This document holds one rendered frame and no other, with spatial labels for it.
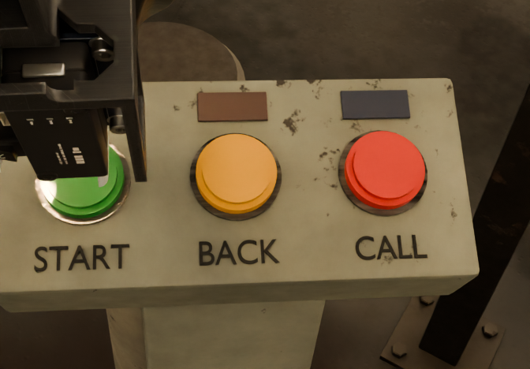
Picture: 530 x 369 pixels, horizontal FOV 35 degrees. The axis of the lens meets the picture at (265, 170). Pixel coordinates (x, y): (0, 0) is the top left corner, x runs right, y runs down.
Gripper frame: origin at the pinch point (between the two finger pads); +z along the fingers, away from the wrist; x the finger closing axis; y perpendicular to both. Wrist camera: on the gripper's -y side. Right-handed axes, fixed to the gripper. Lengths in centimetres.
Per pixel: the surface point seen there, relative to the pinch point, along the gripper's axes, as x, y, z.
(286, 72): 22, -45, 91
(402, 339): 31, 1, 74
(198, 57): 6.0, -13.2, 23.9
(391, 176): 14.8, 1.2, 9.3
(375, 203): 13.9, 2.5, 9.6
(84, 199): -0.2, 1.7, 9.2
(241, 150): 7.5, -0.4, 9.3
